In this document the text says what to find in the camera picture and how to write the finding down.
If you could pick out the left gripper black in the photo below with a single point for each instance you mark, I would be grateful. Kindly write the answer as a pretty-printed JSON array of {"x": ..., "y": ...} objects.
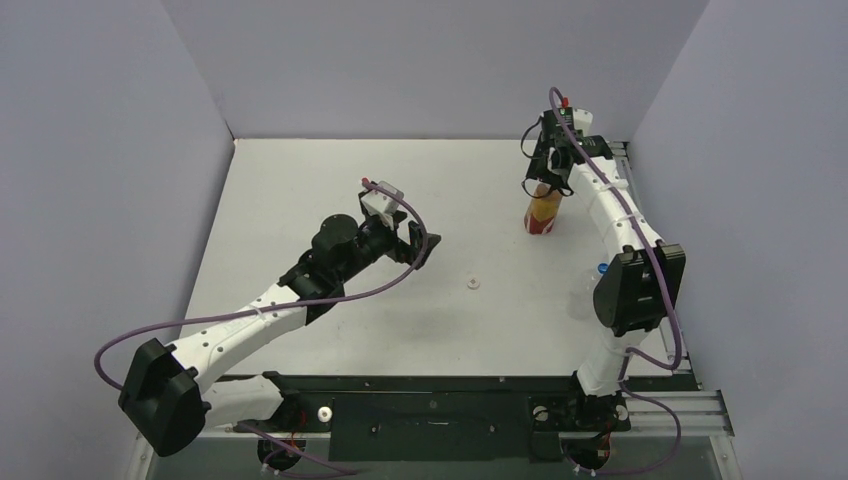
[{"x": 399, "y": 250}]

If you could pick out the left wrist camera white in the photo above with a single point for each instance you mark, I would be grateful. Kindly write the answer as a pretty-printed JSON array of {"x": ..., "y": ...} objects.
[{"x": 381, "y": 203}]

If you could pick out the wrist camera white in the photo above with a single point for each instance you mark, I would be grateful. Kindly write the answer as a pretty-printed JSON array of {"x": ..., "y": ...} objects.
[
  {"x": 381, "y": 203},
  {"x": 579, "y": 120}
]

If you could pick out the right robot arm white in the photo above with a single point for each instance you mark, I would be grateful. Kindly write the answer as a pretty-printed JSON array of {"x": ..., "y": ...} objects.
[{"x": 634, "y": 299}]

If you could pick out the tea bottle red label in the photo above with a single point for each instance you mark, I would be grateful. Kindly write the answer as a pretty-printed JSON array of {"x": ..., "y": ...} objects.
[{"x": 543, "y": 209}]

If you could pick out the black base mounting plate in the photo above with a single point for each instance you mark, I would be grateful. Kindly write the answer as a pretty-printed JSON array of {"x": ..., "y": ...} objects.
[{"x": 419, "y": 418}]

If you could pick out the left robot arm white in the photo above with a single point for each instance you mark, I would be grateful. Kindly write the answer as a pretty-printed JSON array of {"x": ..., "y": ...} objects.
[{"x": 172, "y": 392}]

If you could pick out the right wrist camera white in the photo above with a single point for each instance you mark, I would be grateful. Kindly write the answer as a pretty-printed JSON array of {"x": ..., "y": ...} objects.
[{"x": 579, "y": 120}]

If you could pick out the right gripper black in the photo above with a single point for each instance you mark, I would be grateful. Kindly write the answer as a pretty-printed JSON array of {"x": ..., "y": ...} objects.
[{"x": 549, "y": 168}]

